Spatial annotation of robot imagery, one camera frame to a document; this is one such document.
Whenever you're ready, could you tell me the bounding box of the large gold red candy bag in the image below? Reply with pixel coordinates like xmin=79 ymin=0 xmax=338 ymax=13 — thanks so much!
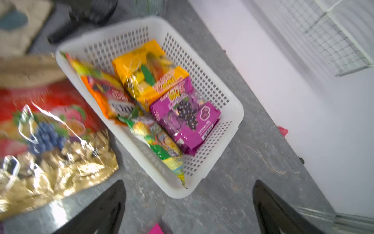
xmin=0 ymin=54 xmax=119 ymax=221

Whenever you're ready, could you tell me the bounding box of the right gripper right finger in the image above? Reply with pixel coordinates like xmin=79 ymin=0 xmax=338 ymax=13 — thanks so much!
xmin=252 ymin=180 xmax=323 ymax=234

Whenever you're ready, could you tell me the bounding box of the white wire wall shelf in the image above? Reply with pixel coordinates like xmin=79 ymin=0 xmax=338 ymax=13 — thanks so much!
xmin=277 ymin=1 xmax=374 ymax=77

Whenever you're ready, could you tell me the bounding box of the orange Fox's candy bag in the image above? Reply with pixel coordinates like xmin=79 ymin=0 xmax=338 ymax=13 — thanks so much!
xmin=61 ymin=52 xmax=135 ymax=120

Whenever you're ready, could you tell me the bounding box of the white plastic perforated basket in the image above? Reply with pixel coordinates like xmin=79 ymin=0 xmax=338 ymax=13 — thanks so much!
xmin=55 ymin=17 xmax=244 ymax=199

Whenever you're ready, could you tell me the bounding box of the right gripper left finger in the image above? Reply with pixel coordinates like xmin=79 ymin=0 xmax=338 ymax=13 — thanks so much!
xmin=55 ymin=180 xmax=127 ymax=234

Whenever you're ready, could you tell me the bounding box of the yellow mango candy bag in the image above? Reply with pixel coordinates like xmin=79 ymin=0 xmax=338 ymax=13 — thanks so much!
xmin=112 ymin=40 xmax=189 ymax=111

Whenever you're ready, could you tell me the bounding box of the small pink object at wall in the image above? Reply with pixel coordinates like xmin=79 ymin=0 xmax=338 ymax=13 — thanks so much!
xmin=278 ymin=126 xmax=289 ymax=137

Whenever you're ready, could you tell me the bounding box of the pink fruit candy bag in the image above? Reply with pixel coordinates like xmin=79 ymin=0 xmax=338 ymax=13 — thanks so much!
xmin=148 ymin=224 xmax=164 ymax=234

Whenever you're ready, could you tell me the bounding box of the green Fox's candy bag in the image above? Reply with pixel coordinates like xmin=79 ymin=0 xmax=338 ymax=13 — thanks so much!
xmin=118 ymin=115 xmax=186 ymax=188

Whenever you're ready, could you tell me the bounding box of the purple grape candy bag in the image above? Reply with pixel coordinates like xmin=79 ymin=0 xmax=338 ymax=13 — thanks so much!
xmin=150 ymin=77 xmax=221 ymax=156

